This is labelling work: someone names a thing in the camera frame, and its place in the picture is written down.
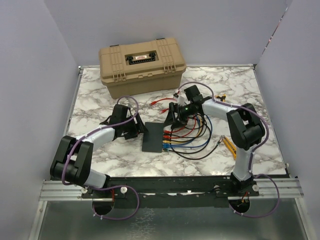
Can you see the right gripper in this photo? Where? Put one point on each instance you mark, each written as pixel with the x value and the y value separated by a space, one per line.
pixel 174 107

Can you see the black mounting base plate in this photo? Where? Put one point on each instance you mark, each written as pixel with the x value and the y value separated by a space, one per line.
pixel 176 192

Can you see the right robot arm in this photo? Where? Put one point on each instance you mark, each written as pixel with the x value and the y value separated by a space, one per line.
pixel 245 127

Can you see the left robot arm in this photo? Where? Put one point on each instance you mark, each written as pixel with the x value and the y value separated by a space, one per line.
pixel 73 158

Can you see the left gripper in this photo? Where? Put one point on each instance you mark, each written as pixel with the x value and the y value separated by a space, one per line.
pixel 138 128

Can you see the yellow utility knife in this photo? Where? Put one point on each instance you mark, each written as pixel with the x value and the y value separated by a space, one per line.
pixel 230 146

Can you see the aluminium front rail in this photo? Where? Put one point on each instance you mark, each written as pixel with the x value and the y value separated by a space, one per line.
pixel 285 188

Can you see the tan plastic toolbox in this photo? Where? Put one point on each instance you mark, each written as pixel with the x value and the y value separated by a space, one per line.
pixel 144 67

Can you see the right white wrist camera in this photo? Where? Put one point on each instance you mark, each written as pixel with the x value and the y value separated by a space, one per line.
pixel 181 101

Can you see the dark grey network switch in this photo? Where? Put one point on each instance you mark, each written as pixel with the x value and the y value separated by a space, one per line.
pixel 152 141

